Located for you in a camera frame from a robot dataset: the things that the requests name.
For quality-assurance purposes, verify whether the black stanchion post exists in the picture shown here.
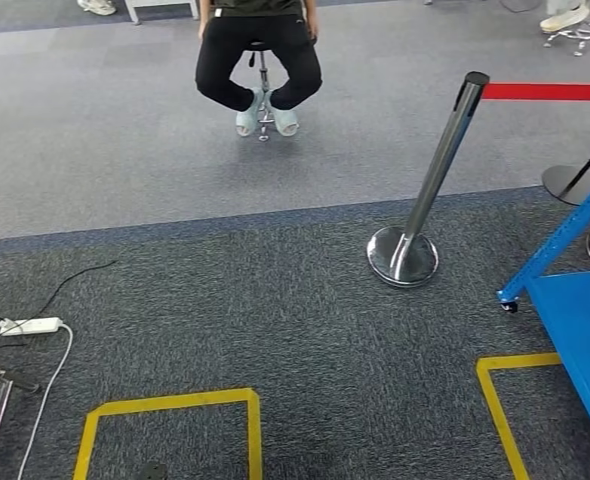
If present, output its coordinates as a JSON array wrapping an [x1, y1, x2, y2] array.
[[541, 127, 590, 207]]

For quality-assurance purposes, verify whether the yellow floor tape square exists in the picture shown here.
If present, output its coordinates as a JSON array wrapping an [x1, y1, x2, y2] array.
[[72, 388, 264, 480]]

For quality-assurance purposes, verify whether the black floor cable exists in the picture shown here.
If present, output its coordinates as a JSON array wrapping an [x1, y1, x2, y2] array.
[[0, 259, 118, 362]]

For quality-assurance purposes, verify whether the white power strip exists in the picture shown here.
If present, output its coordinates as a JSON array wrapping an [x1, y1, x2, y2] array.
[[0, 316, 64, 338]]

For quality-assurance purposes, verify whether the person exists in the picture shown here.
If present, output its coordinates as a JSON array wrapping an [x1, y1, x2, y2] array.
[[76, 0, 118, 17], [195, 0, 324, 139], [539, 0, 590, 34]]

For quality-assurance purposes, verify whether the blue metal shelf rack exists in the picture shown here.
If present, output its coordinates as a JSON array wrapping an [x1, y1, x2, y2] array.
[[496, 165, 590, 465]]

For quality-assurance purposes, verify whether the red barrier belt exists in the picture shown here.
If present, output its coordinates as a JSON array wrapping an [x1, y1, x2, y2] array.
[[481, 82, 590, 103]]

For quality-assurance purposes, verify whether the long white floor cable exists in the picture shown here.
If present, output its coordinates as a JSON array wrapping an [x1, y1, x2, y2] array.
[[17, 323, 75, 480]]

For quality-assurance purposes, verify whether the stainless steel workbench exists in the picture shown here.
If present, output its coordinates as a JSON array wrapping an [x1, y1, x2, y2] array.
[[0, 357, 42, 480]]

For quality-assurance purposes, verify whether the black stool chrome base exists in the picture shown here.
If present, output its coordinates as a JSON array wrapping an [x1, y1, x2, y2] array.
[[542, 19, 590, 58], [247, 39, 276, 144]]

